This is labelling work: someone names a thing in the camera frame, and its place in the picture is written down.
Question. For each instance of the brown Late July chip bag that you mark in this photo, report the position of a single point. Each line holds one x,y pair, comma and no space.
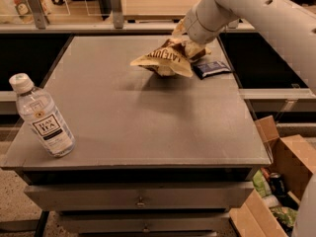
167,60

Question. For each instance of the blue RXBAR blueberry bar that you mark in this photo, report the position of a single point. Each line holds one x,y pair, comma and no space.
210,69

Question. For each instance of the green snack bag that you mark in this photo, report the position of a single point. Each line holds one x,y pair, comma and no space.
285,215

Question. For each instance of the middle metal bracket post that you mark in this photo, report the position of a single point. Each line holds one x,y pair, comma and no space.
118,19

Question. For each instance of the clear plastic water bottle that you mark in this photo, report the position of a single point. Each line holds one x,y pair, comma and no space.
38,110

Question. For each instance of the grey upper drawer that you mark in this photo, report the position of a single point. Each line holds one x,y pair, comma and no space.
75,197

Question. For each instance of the grey drawer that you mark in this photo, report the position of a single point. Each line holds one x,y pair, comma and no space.
144,222
75,197

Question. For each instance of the grey lower drawer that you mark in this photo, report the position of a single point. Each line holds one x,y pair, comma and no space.
144,222

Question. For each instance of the orange labelled white bag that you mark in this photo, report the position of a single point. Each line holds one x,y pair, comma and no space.
15,12

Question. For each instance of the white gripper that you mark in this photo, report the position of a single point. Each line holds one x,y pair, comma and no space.
196,29

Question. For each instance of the open cardboard box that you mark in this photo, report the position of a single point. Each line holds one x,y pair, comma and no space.
295,159

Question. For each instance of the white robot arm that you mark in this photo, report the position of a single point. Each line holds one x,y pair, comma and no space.
289,28

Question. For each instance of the dark soda can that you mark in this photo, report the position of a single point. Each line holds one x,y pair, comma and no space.
277,184

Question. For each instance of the light green packet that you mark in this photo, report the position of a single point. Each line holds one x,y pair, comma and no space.
261,185

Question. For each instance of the left metal bracket post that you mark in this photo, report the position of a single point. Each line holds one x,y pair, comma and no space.
38,14

